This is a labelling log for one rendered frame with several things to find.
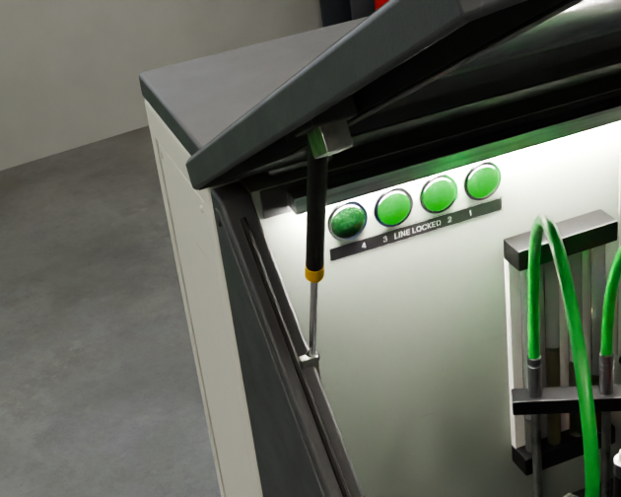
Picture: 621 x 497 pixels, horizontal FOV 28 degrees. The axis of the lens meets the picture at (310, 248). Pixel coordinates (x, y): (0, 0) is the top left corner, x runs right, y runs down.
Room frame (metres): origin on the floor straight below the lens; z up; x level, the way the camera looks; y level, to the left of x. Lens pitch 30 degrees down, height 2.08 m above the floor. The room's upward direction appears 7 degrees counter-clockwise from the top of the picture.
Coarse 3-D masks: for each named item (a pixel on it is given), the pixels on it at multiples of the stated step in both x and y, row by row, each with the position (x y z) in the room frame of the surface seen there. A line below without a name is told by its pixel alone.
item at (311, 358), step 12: (312, 156) 0.95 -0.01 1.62; (312, 168) 0.96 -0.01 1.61; (324, 168) 0.96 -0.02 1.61; (312, 180) 0.97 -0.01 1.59; (324, 180) 0.97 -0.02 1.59; (312, 192) 0.98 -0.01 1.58; (324, 192) 0.98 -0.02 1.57; (312, 204) 0.98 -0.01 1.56; (324, 204) 0.99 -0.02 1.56; (312, 216) 0.99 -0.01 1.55; (324, 216) 0.99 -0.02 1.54; (312, 228) 1.00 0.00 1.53; (324, 228) 1.00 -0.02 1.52; (312, 240) 1.00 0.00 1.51; (324, 240) 1.01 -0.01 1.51; (312, 252) 1.01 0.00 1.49; (312, 264) 1.02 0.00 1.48; (312, 276) 1.03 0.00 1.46; (312, 288) 1.05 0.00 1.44; (312, 300) 1.05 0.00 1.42; (312, 312) 1.06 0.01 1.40; (312, 324) 1.07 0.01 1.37; (312, 336) 1.08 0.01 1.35; (312, 348) 1.09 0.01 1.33; (300, 360) 1.10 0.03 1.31; (312, 360) 1.10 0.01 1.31
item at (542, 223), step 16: (544, 224) 1.12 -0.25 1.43; (560, 240) 1.08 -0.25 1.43; (528, 256) 1.24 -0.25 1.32; (560, 256) 1.05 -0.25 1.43; (528, 272) 1.25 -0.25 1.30; (560, 272) 1.03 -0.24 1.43; (528, 288) 1.25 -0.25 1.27; (560, 288) 1.02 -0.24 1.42; (528, 304) 1.26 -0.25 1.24; (576, 304) 0.99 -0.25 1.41; (528, 320) 1.26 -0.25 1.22; (576, 320) 0.98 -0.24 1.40; (528, 336) 1.26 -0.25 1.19; (576, 336) 0.96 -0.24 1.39; (528, 352) 1.27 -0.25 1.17; (576, 352) 0.95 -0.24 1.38; (576, 368) 0.94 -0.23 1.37; (592, 400) 0.92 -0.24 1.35; (592, 416) 0.91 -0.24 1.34; (592, 432) 0.90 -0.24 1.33; (592, 448) 0.90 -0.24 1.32; (592, 464) 0.89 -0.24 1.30; (592, 480) 0.89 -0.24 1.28; (592, 496) 0.89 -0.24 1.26
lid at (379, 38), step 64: (448, 0) 0.61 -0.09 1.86; (512, 0) 0.59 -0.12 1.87; (576, 0) 0.63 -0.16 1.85; (320, 64) 0.81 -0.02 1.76; (384, 64) 0.70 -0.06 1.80; (448, 64) 0.77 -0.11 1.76; (512, 64) 1.07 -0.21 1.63; (576, 64) 1.22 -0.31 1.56; (256, 128) 0.98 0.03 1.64; (320, 128) 0.91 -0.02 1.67; (384, 128) 1.16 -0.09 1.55
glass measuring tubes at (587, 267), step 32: (576, 224) 1.36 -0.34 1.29; (608, 224) 1.35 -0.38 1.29; (512, 256) 1.32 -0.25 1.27; (544, 256) 1.32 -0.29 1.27; (576, 256) 1.34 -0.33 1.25; (512, 288) 1.33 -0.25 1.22; (544, 288) 1.34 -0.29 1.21; (576, 288) 1.34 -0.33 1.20; (512, 320) 1.33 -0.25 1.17; (544, 320) 1.34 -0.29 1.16; (512, 352) 1.33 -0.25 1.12; (544, 352) 1.35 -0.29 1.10; (512, 384) 1.34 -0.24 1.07; (544, 384) 1.35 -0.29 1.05; (576, 384) 1.34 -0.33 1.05; (512, 416) 1.34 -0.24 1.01; (544, 416) 1.35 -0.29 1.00; (576, 416) 1.34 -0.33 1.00; (512, 448) 1.34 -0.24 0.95; (544, 448) 1.33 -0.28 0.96; (576, 448) 1.33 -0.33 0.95
